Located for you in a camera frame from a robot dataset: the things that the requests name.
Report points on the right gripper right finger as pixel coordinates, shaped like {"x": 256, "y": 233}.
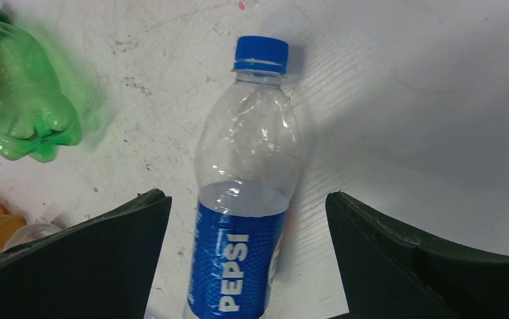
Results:
{"x": 390, "y": 269}

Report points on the green plastic bottle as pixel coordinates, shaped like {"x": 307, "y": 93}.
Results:
{"x": 36, "y": 117}

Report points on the clear bottle red round logo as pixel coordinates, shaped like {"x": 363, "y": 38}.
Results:
{"x": 31, "y": 232}

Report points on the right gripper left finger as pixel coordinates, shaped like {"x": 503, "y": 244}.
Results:
{"x": 101, "y": 268}

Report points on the Pepsi bottle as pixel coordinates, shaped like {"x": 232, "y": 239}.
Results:
{"x": 247, "y": 165}

